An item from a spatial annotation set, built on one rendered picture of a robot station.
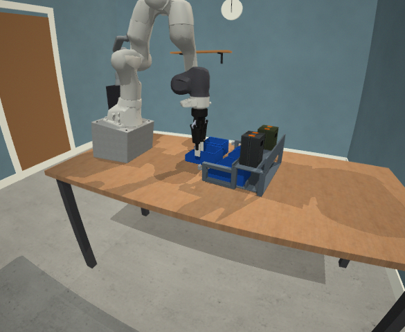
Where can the blue open-front bin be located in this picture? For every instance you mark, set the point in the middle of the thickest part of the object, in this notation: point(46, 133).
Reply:
point(218, 142)
point(211, 154)
point(242, 175)
point(235, 153)

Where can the olive green tool case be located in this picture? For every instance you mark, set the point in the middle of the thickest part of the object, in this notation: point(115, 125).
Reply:
point(271, 135)

